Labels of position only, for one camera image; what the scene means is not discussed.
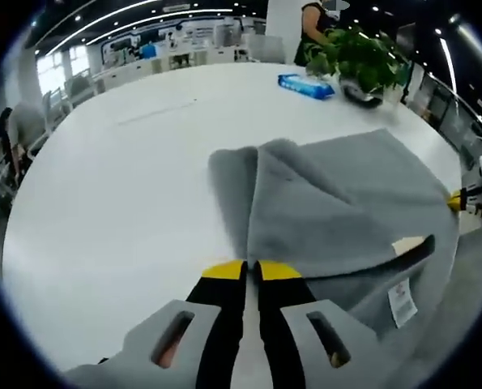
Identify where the grey towel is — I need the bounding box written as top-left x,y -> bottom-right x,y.
207,128 -> 463,338

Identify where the clear plastic cup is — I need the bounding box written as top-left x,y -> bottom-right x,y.
382,86 -> 406,115

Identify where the black hanging monitor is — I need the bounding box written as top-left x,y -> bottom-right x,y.
395,23 -> 419,50

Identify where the potted green plant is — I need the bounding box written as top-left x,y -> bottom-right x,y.
305,25 -> 410,110

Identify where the blue wipes packet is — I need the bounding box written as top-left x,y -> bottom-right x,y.
276,72 -> 336,101

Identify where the white office chair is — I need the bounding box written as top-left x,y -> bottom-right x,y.
245,33 -> 287,64
63,74 -> 96,109
41,90 -> 70,123

